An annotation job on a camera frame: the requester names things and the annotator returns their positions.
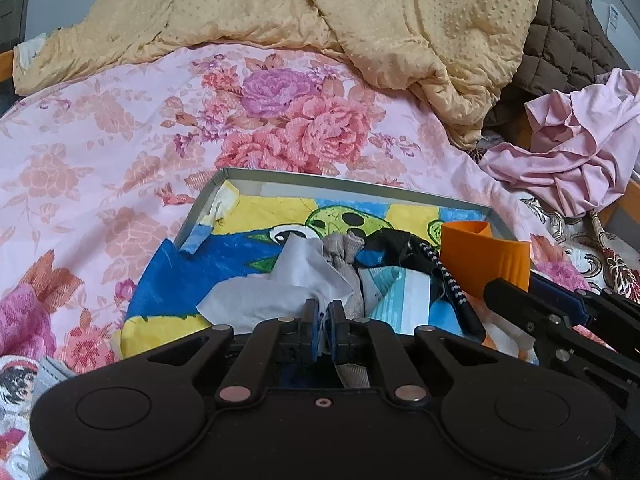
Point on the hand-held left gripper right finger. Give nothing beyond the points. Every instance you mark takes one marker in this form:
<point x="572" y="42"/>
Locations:
<point x="334" y="330"/>

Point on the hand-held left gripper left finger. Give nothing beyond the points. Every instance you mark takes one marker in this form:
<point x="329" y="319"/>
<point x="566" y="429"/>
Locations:
<point x="312" y="330"/>

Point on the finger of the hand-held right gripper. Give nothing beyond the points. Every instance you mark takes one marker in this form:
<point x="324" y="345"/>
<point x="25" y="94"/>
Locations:
<point x="520" y="305"/>
<point x="555" y="297"/>

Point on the grey face mask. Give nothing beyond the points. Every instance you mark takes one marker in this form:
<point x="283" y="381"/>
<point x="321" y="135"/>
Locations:
<point x="280" y="290"/>

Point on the orange ribbed sock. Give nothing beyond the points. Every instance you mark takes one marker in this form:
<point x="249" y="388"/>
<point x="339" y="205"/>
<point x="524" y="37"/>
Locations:
<point x="480" y="260"/>

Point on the teal striped cloth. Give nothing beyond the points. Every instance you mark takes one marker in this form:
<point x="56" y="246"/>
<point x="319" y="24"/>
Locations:
<point x="400" y="300"/>

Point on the grey tray with cartoon print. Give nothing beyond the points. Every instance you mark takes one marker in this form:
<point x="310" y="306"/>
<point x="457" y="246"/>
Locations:
<point x="260" y="210"/>

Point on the pink garment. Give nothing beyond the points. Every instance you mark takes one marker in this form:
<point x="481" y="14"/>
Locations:
<point x="575" y="160"/>

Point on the brown quilted blanket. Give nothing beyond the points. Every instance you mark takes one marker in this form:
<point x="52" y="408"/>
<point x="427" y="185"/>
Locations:
<point x="560" y="35"/>

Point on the grey cloth piece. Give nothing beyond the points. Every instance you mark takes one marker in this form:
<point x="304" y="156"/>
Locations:
<point x="52" y="372"/>

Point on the white air conditioner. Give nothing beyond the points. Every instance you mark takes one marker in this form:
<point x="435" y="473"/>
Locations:
<point x="625" y="40"/>

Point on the pink floral bed sheet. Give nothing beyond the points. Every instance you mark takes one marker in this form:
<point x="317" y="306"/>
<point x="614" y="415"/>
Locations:
<point x="100" y="160"/>

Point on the cartoon print cloth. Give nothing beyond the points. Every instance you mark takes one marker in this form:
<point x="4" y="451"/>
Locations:
<point x="17" y="385"/>

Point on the yellow dotted blanket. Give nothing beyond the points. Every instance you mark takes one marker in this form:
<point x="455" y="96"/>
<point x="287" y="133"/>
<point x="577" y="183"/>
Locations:
<point x="250" y="0"/>

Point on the grey door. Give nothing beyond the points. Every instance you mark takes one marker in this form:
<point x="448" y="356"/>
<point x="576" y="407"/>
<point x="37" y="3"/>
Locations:
<point x="12" y="15"/>

